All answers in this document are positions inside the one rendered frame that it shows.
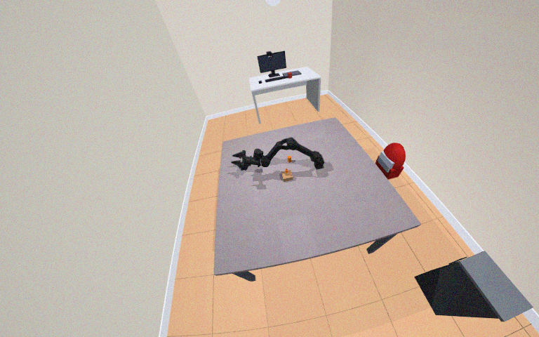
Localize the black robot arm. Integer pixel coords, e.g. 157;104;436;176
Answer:
252;137;324;170

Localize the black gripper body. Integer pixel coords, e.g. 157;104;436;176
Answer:
240;150;253;171

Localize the tan square block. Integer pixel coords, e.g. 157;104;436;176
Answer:
281;170;293;182

